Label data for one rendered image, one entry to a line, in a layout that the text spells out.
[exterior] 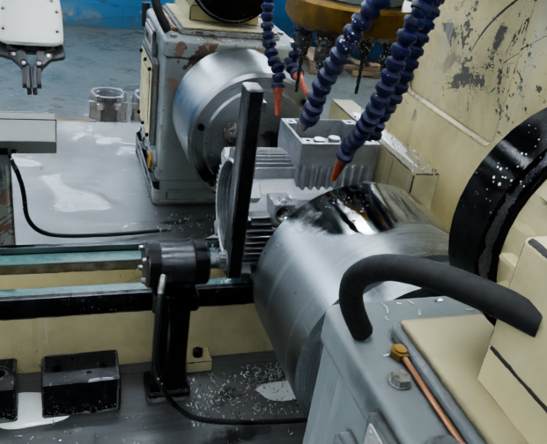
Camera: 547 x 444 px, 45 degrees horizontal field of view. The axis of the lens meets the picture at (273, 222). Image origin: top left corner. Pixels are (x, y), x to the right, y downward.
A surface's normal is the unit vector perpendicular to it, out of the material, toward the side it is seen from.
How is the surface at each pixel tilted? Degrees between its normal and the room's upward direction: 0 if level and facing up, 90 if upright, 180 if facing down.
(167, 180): 90
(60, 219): 0
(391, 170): 90
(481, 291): 52
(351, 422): 90
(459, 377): 0
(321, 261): 47
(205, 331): 90
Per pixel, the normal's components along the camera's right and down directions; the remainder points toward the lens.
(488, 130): -0.95, 0.03
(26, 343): 0.29, 0.48
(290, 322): -0.89, -0.18
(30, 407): 0.13, -0.87
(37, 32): 0.32, -0.18
